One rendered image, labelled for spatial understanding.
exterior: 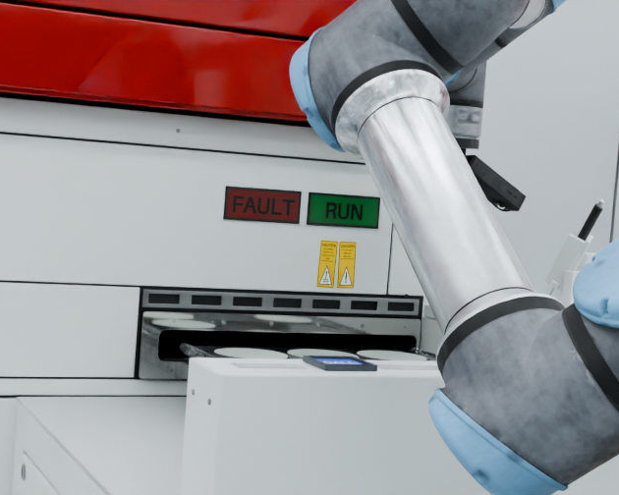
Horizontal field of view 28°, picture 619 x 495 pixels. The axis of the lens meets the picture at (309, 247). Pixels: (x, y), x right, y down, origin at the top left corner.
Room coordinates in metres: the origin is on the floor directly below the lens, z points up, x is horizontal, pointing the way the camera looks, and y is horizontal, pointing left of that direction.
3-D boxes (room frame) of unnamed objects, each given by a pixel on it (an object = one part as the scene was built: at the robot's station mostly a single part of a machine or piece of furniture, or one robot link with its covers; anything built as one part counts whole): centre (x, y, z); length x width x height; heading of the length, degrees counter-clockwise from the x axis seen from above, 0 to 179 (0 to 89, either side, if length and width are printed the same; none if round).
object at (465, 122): (1.71, -0.19, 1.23); 0.08 x 0.08 x 0.05
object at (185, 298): (1.80, 0.03, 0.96); 0.44 x 0.01 x 0.02; 114
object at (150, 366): (1.80, 0.02, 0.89); 0.44 x 0.02 x 0.10; 114
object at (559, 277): (1.61, -0.34, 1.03); 0.06 x 0.04 x 0.13; 24
